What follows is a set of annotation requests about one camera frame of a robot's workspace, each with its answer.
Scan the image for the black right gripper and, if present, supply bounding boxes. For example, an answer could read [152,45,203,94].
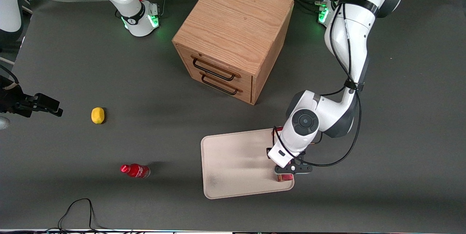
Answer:
[0,77,63,118]

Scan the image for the red cookie box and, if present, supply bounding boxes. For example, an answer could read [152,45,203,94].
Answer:
[272,126,295,183]

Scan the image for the beige plastic tray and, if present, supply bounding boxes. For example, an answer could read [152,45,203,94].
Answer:
[201,128,295,200]

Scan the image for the yellow lemon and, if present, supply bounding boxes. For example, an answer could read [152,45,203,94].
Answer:
[91,107,105,124]

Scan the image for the deep wooden drawer front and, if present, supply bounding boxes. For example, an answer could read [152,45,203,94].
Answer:
[185,70,253,104]

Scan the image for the red soda bottle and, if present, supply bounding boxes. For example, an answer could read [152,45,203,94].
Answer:
[120,163,151,179]

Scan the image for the shallow wooden drawer front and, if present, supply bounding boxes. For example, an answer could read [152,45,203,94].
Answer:
[176,44,254,88]

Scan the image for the oak wooden drawer cabinet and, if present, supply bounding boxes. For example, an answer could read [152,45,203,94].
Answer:
[172,0,295,106]

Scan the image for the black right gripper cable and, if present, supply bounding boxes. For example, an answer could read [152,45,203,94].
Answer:
[0,64,19,84]

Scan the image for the black looped floor cable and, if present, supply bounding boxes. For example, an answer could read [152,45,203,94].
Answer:
[58,198,110,233]

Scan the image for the short black drawer handle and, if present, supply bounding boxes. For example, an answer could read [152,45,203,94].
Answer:
[200,71,244,95]

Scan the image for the long black drawer handle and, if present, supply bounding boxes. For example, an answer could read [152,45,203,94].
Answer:
[191,55,241,82]

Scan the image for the black left arm base cables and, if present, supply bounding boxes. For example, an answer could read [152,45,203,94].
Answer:
[279,0,328,13]

